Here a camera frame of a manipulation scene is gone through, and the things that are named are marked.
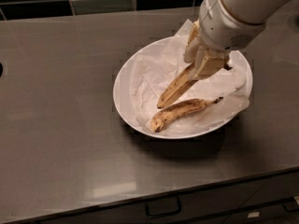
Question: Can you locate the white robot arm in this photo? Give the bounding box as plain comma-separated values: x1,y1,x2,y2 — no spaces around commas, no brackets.
189,0,291,80

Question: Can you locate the white bowl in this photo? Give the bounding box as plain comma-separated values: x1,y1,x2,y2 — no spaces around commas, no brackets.
113,37,253,139

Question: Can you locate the dark drawer front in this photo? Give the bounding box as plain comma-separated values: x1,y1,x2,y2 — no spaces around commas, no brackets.
36,171,299,224

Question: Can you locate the white drawer label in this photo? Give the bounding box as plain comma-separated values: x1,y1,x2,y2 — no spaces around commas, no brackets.
248,211,260,218

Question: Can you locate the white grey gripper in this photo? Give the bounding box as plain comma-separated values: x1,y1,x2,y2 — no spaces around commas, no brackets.
184,0,265,80

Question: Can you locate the right drawer handle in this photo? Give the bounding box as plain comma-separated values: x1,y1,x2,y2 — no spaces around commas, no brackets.
282,197,299,213

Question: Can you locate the white paper liner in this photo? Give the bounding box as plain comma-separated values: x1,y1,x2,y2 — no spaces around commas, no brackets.
130,21,249,137

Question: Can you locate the black drawer handle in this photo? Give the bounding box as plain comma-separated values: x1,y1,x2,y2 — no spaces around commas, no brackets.
145,197,182,218

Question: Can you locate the spotted banana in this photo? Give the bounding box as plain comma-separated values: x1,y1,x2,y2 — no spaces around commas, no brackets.
150,97,222,133
156,63,233,110

